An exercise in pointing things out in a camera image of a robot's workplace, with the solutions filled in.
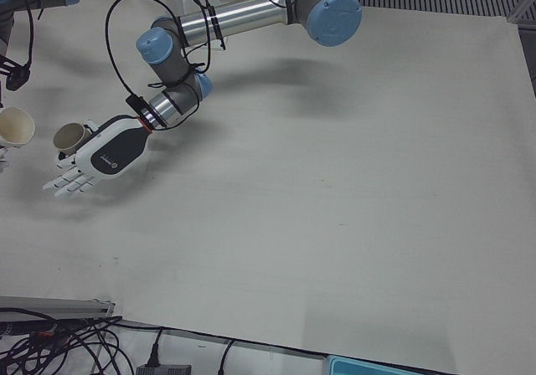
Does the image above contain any aluminium frame profile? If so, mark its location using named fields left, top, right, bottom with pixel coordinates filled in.
left=0, top=295, right=117, bottom=320
left=508, top=0, right=536, bottom=27

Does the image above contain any beige paper cup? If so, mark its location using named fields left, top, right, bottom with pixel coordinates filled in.
left=52, top=122, right=94, bottom=157

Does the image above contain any light blue plastic bin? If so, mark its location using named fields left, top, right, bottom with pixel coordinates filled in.
left=324, top=354, right=460, bottom=375

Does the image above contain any white paper cup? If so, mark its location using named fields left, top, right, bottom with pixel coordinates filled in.
left=0, top=106, right=37, bottom=148

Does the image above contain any white dexterous robot hand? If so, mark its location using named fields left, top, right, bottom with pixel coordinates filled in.
left=41, top=115, right=151, bottom=201
left=0, top=142, right=13, bottom=174

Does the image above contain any dark grey power adapter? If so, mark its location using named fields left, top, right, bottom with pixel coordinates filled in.
left=134, top=363, right=194, bottom=375

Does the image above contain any black adapter plug cable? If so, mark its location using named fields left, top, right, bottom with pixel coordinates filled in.
left=147, top=327, right=166, bottom=367

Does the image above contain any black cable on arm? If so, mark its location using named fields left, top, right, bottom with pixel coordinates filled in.
left=12, top=0, right=45, bottom=69
left=104, top=0, right=229, bottom=131

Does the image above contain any thick black cable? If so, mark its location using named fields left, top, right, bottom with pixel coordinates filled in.
left=0, top=306, right=123, bottom=331

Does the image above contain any black connector with red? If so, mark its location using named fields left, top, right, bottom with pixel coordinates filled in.
left=0, top=320, right=69, bottom=342

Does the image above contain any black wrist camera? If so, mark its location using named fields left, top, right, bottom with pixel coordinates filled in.
left=0, top=54, right=33, bottom=92
left=126, top=94, right=147, bottom=116

